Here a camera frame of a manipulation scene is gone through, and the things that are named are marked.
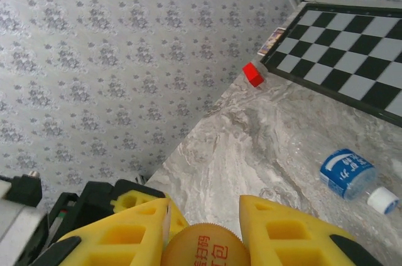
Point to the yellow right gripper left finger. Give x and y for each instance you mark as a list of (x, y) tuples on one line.
[(125, 237)]

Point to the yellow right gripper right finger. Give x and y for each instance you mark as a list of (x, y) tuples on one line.
[(292, 241)]

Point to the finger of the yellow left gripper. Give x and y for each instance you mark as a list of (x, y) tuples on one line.
[(135, 198)]

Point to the green bottle orange cap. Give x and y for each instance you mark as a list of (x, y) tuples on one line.
[(204, 247)]

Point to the blue label bottle white cap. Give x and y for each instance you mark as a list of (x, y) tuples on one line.
[(342, 172)]

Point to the small red block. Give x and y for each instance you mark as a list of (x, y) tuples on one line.
[(252, 74)]

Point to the black grey checkerboard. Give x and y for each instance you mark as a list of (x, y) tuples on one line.
[(345, 52)]

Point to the small printed card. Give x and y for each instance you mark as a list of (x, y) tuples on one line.
[(271, 41)]

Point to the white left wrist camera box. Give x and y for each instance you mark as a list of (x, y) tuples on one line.
[(19, 225)]

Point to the aluminium back rail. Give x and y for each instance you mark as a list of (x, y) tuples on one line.
[(355, 1)]

